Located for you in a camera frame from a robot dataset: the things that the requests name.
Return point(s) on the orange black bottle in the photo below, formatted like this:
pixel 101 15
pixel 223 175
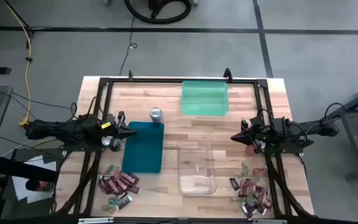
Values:
pixel 40 186

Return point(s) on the clear plastic bin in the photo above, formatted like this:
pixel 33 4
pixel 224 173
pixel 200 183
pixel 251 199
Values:
pixel 196 174

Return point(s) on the green soda can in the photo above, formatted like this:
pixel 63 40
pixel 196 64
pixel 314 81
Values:
pixel 107 141

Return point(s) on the black table clamp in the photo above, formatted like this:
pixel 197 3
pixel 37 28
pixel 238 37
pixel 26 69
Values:
pixel 130 74
pixel 227 74

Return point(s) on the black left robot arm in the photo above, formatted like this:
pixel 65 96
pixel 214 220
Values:
pixel 57 130

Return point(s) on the dark blue plastic bin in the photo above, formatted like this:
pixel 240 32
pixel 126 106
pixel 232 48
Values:
pixel 143 149

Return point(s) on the white paper sheets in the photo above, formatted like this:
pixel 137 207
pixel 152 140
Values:
pixel 19 186

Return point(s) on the translucent green plastic bin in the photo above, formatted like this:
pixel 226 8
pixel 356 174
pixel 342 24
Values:
pixel 204 98

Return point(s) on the black tripod leg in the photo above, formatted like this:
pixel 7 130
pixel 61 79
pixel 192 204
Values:
pixel 17 14

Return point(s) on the black padded bar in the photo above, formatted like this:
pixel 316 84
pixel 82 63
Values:
pixel 17 168

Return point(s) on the silver soda can red print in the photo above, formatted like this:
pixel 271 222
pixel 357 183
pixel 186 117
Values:
pixel 155 113

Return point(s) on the red gummy candy packet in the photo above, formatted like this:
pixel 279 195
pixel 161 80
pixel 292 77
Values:
pixel 259 171

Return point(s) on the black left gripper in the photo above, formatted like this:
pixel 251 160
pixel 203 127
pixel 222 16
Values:
pixel 109 129

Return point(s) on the silver metal bracket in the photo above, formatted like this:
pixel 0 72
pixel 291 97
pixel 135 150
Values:
pixel 95 220

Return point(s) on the black metal stand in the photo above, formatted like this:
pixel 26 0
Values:
pixel 354 146

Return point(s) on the black metal table frame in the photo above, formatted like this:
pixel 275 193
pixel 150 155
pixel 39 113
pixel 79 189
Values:
pixel 151 80

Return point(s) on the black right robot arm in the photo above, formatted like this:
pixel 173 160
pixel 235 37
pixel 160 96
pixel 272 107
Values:
pixel 309 127

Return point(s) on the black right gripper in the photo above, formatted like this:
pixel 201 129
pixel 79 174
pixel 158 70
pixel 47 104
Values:
pixel 259 132

